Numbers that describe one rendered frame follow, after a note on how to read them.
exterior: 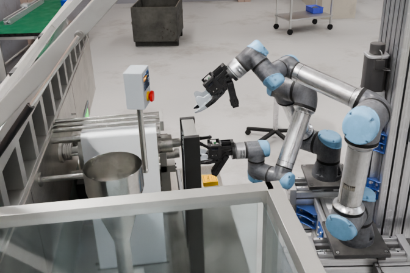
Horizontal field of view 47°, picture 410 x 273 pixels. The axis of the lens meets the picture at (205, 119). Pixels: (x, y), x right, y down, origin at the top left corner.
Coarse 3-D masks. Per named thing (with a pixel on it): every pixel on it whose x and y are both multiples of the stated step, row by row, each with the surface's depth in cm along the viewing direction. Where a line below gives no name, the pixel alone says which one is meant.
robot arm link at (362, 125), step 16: (352, 112) 154; (368, 112) 152; (384, 112) 157; (352, 128) 155; (368, 128) 151; (352, 144) 158; (368, 144) 156; (352, 160) 162; (368, 160) 161; (352, 176) 164; (352, 192) 166; (336, 208) 172; (352, 208) 169; (336, 224) 172; (352, 224) 169
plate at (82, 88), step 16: (80, 64) 219; (80, 80) 215; (80, 96) 211; (64, 112) 171; (80, 112) 208; (48, 144) 142; (48, 160) 141; (32, 192) 121; (48, 192) 138; (64, 192) 160
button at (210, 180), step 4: (204, 176) 220; (208, 176) 220; (212, 176) 220; (204, 180) 217; (208, 180) 217; (212, 180) 217; (216, 180) 217; (204, 184) 216; (208, 184) 216; (212, 184) 216; (216, 184) 217
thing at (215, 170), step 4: (224, 156) 201; (228, 156) 203; (224, 160) 202; (216, 164) 206; (220, 164) 203; (224, 164) 203; (212, 168) 206; (216, 168) 204; (220, 168) 204; (212, 172) 205; (216, 172) 205; (216, 176) 206
